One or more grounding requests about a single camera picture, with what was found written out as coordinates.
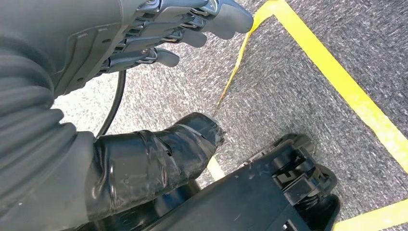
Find black floor cable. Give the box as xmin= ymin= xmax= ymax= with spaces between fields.
xmin=95 ymin=70 xmax=127 ymax=138

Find yellow floor tape square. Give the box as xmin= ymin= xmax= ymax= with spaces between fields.
xmin=206 ymin=0 xmax=408 ymax=231

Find black base caster wheel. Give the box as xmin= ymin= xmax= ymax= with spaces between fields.
xmin=271 ymin=134 xmax=339 ymax=220

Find round black lidar housing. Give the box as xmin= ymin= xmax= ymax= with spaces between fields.
xmin=95 ymin=180 xmax=202 ymax=231

